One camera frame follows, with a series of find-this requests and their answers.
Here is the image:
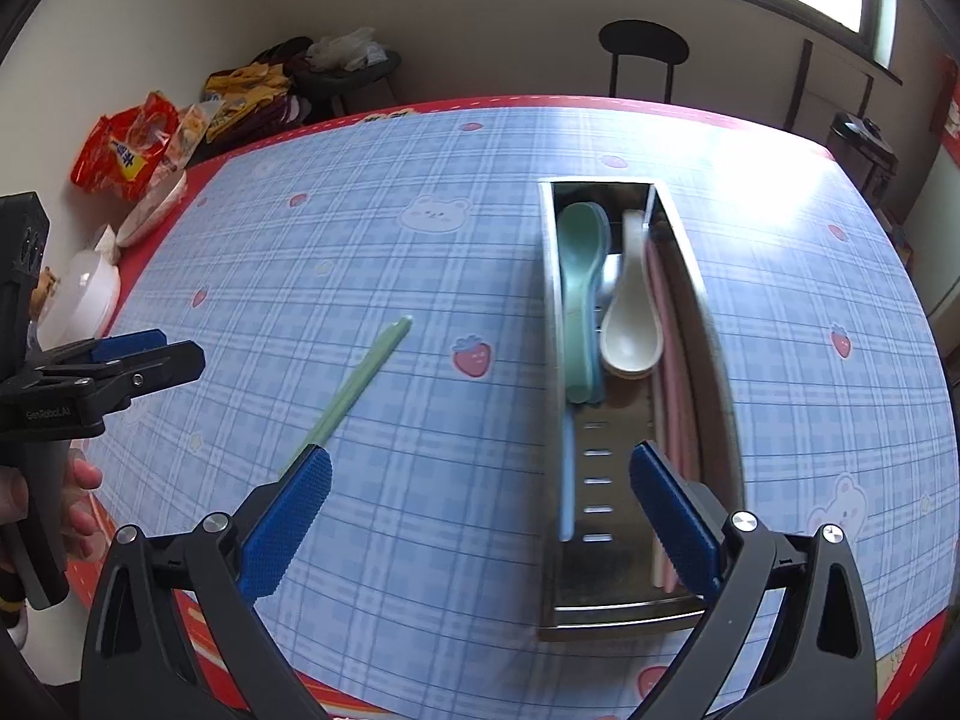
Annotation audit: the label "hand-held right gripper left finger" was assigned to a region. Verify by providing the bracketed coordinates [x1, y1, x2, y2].
[79, 424, 335, 720]

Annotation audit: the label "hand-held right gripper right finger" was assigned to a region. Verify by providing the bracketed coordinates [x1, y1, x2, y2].
[626, 422, 882, 720]

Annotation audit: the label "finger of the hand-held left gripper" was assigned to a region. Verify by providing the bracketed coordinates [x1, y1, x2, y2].
[45, 341, 207, 412]
[34, 329, 170, 370]

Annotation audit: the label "pink chopstick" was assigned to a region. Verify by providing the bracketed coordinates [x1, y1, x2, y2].
[646, 236, 698, 590]
[652, 240, 710, 488]

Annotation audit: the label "metal utensil tray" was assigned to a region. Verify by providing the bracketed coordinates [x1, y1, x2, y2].
[536, 176, 747, 642]

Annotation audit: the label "blue chopstick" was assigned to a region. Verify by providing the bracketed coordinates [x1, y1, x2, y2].
[559, 405, 579, 542]

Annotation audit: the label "green chopstick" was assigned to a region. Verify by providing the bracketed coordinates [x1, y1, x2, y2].
[281, 315, 415, 477]

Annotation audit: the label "beige plastic spoon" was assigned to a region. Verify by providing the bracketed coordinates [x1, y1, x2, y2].
[600, 208, 665, 380]

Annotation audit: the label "green plastic spoon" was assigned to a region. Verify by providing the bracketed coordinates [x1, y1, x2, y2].
[556, 202, 610, 402]

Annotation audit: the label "blue plastic spoon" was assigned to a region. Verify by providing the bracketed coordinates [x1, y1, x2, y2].
[559, 202, 612, 404]

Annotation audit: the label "person's left hand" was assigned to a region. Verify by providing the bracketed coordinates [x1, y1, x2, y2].
[0, 451, 104, 578]

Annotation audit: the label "plain white bowl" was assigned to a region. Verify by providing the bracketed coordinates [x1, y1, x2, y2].
[36, 247, 122, 346]

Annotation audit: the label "brown figure bottle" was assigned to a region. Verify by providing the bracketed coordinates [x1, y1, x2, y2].
[30, 268, 62, 316]

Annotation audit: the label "white bowl with leftovers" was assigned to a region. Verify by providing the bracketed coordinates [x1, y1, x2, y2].
[116, 169, 188, 248]

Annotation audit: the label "red snack bag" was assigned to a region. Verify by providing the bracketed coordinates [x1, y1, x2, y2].
[70, 90, 181, 202]

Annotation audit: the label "blue plaid tablecloth red border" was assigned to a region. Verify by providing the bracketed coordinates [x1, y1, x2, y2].
[75, 94, 960, 720]

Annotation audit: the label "yellow printed bags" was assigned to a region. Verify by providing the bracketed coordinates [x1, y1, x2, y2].
[202, 64, 295, 143]

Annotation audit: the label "dark red cloth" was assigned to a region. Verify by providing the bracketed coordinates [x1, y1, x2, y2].
[251, 36, 316, 128]

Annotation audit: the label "black stool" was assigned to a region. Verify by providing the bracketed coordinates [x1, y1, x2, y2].
[296, 49, 402, 119]

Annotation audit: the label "colourful shopping bag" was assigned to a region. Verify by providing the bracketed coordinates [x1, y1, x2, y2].
[889, 206, 917, 256]

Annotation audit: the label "white fridge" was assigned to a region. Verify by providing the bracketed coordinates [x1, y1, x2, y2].
[926, 157, 960, 316]

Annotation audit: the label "white plastic bag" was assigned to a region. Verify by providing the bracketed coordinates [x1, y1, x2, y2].
[307, 26, 380, 72]

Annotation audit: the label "red printed cloth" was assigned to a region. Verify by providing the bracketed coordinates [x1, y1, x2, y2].
[941, 56, 960, 162]

